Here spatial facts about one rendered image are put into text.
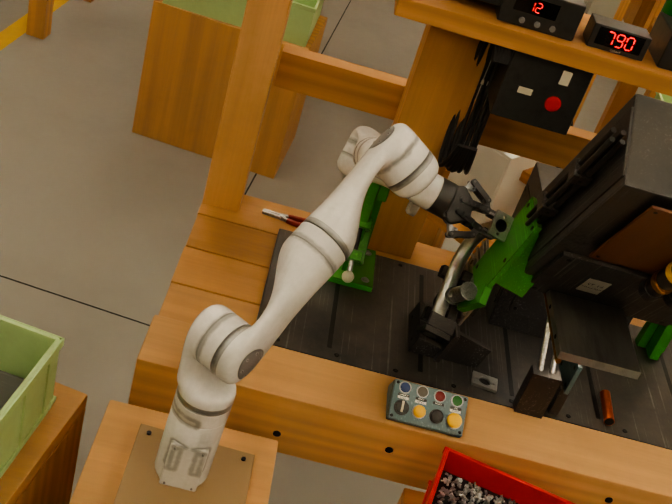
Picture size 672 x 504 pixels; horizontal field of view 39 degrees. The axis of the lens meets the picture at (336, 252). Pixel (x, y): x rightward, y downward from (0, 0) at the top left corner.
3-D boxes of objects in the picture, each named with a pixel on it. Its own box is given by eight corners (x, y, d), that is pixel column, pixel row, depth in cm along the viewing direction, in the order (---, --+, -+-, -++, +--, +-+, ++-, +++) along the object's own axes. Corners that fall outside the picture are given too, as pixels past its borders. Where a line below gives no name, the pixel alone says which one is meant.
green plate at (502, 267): (507, 318, 194) (572, 245, 183) (474, 300, 193) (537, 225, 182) (504, 285, 204) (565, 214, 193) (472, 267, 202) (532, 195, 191)
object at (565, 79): (566, 137, 200) (595, 73, 192) (489, 114, 199) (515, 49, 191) (559, 111, 211) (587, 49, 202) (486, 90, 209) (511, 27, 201)
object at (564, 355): (634, 384, 179) (641, 372, 177) (553, 363, 178) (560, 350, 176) (603, 267, 211) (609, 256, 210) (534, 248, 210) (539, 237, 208)
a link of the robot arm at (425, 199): (428, 179, 200) (403, 165, 199) (450, 170, 189) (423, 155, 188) (411, 217, 198) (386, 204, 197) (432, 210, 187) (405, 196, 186)
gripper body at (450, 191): (429, 207, 187) (469, 229, 189) (446, 170, 189) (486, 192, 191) (415, 212, 195) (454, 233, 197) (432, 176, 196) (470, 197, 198)
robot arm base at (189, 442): (204, 494, 158) (229, 422, 148) (149, 481, 156) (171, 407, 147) (212, 453, 165) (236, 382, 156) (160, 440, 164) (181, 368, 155)
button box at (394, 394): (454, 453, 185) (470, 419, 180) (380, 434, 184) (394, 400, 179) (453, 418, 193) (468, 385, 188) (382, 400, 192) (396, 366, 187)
